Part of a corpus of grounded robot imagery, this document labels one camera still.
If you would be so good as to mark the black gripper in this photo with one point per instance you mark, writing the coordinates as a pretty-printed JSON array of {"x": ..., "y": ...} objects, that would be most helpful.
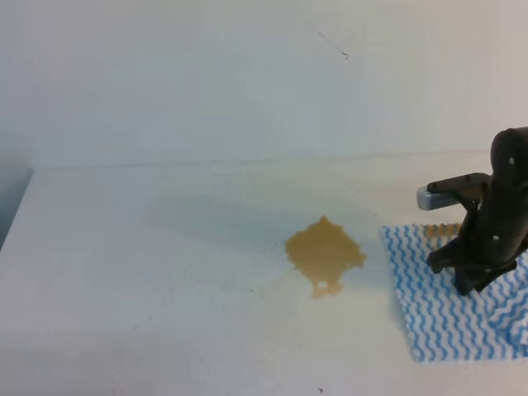
[{"x": 494, "y": 230}]

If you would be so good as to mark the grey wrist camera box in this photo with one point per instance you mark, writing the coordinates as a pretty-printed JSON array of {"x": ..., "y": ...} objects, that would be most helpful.
[{"x": 433, "y": 201}]

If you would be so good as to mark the blue white wavy rag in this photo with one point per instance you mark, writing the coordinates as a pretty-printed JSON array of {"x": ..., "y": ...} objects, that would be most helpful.
[{"x": 442, "y": 324}]

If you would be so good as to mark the brown coffee stain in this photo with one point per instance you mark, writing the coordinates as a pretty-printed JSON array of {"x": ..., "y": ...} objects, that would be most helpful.
[{"x": 322, "y": 253}]

